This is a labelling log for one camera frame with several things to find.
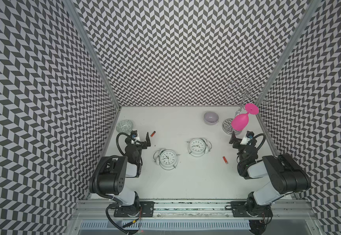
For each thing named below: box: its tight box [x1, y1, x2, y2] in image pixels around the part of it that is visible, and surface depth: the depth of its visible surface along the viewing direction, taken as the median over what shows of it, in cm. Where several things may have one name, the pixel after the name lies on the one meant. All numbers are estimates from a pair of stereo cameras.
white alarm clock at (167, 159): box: [152, 148, 181, 171], surface depth 88 cm
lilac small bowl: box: [203, 111, 220, 126], surface depth 107 cm
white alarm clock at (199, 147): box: [186, 138, 213, 158], surface depth 93 cm
